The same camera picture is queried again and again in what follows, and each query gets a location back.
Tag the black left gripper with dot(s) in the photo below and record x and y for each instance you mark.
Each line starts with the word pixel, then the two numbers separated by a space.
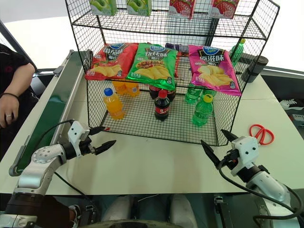
pixel 86 146

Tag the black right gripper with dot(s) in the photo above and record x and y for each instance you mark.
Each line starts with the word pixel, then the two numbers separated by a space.
pixel 229 159

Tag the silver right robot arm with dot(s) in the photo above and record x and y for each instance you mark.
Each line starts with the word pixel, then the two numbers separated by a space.
pixel 268 185

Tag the person bare forearm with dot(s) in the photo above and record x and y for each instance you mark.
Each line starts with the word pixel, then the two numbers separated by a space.
pixel 20 78

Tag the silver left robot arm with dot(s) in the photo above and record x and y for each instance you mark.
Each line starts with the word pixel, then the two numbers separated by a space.
pixel 38 166

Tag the green belt conveyor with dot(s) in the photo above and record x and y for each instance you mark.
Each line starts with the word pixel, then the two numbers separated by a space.
pixel 47 116

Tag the person bare hand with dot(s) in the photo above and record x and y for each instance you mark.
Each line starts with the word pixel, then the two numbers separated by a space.
pixel 8 108

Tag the orange soda bottle blue cap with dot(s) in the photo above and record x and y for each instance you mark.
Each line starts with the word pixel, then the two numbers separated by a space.
pixel 114 105

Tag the green soda bottle yellow cap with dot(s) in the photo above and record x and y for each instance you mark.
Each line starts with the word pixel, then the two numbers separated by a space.
pixel 202 111

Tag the cola bottle red cap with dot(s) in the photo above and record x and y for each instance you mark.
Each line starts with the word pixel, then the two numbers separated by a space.
pixel 162 108

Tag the magenta potato chip bag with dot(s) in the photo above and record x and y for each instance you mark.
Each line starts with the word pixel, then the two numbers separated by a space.
pixel 213 70

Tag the red potato chip bag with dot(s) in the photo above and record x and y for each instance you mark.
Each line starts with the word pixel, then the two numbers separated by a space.
pixel 111 60

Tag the white black sneaker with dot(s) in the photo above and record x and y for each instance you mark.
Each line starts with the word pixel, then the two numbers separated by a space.
pixel 291 104

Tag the black cylindrical container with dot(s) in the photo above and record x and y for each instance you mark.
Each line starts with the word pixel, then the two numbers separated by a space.
pixel 254 69

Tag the green potato chip bag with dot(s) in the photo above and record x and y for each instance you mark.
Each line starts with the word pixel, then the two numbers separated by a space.
pixel 153 65

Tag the black wristband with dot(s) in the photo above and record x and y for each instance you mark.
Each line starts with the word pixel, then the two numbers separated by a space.
pixel 10 95

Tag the dark purple snack bag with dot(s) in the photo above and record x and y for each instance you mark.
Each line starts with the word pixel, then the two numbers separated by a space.
pixel 175 47

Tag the black person clothing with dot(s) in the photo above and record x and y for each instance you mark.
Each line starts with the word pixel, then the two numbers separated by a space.
pixel 9 59

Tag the green apple juice carton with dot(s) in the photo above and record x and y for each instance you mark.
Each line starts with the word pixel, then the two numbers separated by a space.
pixel 139 7
pixel 103 6

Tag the red strawberry juice carton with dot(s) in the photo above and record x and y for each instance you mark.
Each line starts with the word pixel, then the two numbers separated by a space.
pixel 181 8
pixel 224 8

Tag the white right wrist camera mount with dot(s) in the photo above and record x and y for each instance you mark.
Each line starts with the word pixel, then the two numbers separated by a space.
pixel 245 148

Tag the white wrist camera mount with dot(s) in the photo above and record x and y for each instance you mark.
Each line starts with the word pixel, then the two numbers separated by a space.
pixel 75 133
pixel 245 148

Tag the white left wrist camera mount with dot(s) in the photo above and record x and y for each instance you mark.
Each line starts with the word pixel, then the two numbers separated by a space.
pixel 75 133

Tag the black table bracket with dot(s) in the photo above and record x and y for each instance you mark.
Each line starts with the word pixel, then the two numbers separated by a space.
pixel 221 209

